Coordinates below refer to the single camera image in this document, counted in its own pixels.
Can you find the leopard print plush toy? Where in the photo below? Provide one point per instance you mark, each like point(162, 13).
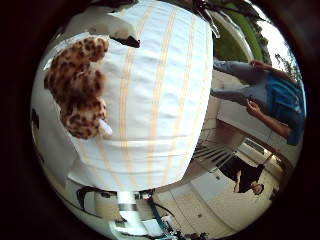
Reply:
point(76, 86)

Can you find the white striped tablecloth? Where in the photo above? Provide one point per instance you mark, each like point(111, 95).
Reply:
point(160, 100)

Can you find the person in blue shirt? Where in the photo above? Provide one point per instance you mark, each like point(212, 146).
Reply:
point(283, 96)

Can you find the person in black shirt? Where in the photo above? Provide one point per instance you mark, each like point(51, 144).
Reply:
point(248, 175)

